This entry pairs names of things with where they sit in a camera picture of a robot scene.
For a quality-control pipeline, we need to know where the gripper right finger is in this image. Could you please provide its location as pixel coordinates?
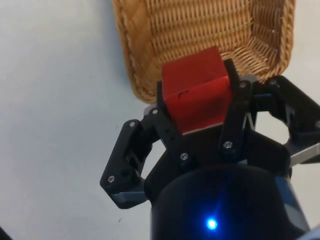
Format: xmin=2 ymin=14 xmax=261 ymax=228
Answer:
xmin=216 ymin=58 xmax=320 ymax=168

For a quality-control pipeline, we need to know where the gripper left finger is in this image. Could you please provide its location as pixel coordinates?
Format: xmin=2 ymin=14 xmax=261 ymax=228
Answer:
xmin=99 ymin=81 xmax=200 ymax=210

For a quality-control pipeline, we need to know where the red cube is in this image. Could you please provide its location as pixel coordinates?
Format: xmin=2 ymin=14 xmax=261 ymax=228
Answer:
xmin=161 ymin=46 xmax=231 ymax=137

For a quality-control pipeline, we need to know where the wicker basket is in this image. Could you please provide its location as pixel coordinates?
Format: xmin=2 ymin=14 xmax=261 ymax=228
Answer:
xmin=111 ymin=0 xmax=296 ymax=105

